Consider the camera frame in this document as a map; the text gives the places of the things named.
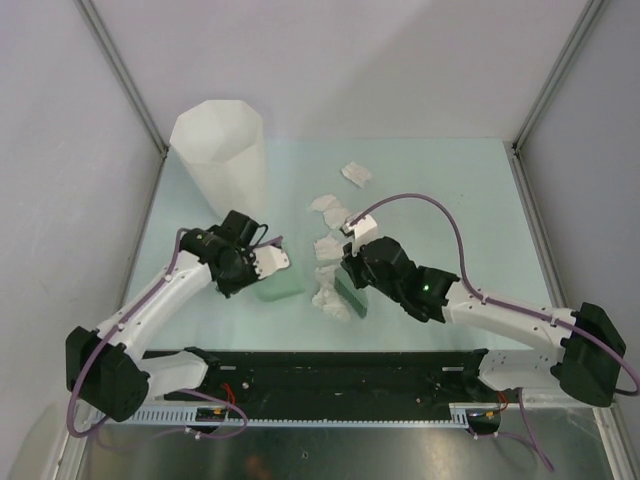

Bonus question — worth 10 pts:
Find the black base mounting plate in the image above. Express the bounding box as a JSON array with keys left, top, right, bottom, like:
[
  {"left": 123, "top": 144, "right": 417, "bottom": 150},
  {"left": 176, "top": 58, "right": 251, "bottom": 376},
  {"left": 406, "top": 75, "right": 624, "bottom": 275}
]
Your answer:
[{"left": 139, "top": 349, "right": 524, "bottom": 420}]

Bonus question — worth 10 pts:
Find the large bottom paper scrap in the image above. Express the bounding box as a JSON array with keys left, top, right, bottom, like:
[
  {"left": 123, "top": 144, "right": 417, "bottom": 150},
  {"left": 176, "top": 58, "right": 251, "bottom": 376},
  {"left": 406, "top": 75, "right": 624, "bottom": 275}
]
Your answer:
[{"left": 311, "top": 264, "right": 351, "bottom": 321}]

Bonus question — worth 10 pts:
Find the right aluminium frame post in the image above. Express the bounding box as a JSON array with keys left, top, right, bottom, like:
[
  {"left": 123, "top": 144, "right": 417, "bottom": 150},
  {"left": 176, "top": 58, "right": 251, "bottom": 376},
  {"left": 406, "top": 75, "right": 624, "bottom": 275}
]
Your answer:
[{"left": 512, "top": 0, "right": 610, "bottom": 155}]

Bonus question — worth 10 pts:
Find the right aluminium side rail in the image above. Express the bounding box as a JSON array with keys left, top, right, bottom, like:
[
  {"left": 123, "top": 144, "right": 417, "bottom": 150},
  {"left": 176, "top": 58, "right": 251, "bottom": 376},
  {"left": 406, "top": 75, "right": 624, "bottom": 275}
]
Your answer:
[{"left": 504, "top": 141, "right": 614, "bottom": 406}]

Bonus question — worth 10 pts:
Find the green plastic dustpan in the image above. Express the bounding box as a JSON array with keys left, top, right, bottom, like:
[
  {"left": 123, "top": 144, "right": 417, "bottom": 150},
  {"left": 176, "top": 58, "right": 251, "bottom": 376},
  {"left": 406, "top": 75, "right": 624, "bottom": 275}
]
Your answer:
[{"left": 254, "top": 266, "right": 305, "bottom": 302}]

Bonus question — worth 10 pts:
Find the green hand brush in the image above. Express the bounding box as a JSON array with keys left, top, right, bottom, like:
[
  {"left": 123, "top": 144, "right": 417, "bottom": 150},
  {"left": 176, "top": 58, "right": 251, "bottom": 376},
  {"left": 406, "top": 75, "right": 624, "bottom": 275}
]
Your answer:
[{"left": 334, "top": 268, "right": 369, "bottom": 318}]

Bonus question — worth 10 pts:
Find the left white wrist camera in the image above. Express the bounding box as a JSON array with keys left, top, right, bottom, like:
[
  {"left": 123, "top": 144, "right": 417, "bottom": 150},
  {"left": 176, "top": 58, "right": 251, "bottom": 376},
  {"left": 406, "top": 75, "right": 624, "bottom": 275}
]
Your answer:
[{"left": 253, "top": 244, "right": 291, "bottom": 280}]

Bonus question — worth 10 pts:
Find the white faceted waste bin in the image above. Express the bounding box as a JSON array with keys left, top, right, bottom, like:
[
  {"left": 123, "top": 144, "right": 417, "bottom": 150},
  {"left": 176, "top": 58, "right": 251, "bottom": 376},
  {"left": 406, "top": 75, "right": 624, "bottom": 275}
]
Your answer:
[{"left": 170, "top": 100, "right": 268, "bottom": 218}]

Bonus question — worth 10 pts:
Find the aluminium frame post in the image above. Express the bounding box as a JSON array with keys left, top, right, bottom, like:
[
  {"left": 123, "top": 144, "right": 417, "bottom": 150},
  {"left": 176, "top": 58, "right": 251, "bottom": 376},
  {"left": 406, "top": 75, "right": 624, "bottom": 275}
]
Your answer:
[
  {"left": 512, "top": 0, "right": 610, "bottom": 155},
  {"left": 73, "top": 0, "right": 168, "bottom": 157}
]

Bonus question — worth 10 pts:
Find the left aluminium frame post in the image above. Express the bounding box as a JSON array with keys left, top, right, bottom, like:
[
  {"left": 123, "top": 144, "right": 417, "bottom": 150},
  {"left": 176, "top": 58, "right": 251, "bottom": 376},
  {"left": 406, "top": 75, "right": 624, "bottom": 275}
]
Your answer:
[{"left": 73, "top": 0, "right": 168, "bottom": 157}]

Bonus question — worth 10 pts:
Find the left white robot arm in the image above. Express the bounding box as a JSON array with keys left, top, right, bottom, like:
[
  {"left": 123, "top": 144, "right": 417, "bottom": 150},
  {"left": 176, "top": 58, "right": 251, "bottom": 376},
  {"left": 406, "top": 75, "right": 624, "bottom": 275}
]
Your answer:
[{"left": 65, "top": 211, "right": 290, "bottom": 422}]

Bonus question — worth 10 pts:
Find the grey slotted cable duct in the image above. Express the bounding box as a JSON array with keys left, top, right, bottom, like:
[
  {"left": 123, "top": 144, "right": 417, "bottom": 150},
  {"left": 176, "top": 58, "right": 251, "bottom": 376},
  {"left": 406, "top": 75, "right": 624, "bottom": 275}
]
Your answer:
[{"left": 87, "top": 402, "right": 506, "bottom": 432}]

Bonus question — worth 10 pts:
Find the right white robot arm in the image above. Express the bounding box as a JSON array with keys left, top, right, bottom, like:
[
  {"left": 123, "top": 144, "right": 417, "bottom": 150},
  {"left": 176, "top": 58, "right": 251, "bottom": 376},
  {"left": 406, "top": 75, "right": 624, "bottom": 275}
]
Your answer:
[{"left": 341, "top": 237, "right": 626, "bottom": 407}]

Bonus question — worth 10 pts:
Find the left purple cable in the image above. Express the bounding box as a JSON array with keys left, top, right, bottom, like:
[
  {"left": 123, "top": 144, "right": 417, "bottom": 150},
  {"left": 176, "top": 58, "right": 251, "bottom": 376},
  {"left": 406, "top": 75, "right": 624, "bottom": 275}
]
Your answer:
[{"left": 67, "top": 227, "right": 286, "bottom": 441}]

